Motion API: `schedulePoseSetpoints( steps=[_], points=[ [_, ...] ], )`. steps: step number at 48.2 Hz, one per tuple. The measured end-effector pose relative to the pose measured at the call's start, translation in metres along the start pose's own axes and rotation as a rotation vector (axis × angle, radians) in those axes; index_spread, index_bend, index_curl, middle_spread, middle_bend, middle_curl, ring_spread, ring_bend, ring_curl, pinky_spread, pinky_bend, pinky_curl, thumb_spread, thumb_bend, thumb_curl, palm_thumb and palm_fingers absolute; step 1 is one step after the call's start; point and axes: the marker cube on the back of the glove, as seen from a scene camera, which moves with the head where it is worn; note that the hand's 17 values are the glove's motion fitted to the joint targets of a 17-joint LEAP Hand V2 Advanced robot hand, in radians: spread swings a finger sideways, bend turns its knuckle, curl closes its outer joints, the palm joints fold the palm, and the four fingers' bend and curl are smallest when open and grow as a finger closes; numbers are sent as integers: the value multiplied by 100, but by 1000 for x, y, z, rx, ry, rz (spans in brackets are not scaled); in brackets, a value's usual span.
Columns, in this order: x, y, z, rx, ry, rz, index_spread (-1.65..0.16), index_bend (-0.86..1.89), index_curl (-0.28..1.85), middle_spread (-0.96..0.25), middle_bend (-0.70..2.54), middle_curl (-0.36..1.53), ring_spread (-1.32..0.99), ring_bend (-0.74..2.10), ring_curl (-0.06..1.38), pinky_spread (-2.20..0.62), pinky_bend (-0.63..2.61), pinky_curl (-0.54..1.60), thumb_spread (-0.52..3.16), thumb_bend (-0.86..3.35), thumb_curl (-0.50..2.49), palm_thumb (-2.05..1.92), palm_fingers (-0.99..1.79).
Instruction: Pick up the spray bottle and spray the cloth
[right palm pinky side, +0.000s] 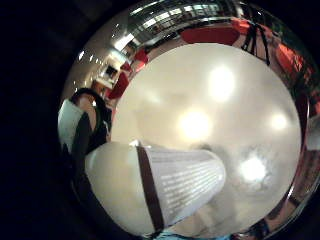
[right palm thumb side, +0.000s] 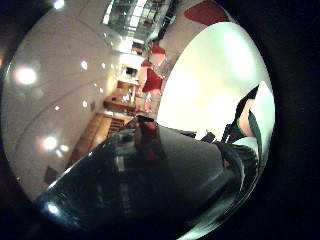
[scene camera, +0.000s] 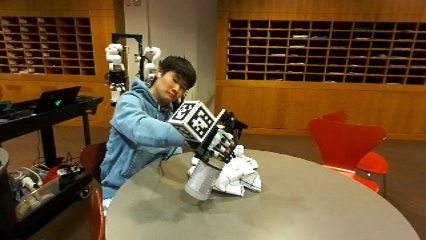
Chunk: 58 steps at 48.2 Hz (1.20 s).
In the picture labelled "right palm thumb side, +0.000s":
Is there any dark glossy bottle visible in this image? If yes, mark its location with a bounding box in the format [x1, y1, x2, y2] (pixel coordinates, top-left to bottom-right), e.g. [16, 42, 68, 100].
[33, 114, 262, 240]

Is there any large red hanging lamp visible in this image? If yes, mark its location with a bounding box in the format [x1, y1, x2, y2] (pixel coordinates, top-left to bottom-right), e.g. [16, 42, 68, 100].
[183, 0, 232, 27]

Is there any wooden shelf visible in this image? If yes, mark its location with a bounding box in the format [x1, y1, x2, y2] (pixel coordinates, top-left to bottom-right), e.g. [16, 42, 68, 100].
[102, 95, 138, 114]

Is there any wooden counter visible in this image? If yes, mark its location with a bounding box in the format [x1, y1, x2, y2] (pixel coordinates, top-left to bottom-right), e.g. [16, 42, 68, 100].
[65, 112, 135, 168]

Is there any glass skylight window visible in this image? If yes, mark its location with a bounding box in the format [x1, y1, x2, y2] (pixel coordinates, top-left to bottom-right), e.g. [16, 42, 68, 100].
[101, 0, 175, 42]

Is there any round ceiling light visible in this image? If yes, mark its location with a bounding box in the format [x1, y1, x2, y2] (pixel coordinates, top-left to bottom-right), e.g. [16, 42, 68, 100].
[13, 65, 38, 86]
[41, 135, 59, 152]

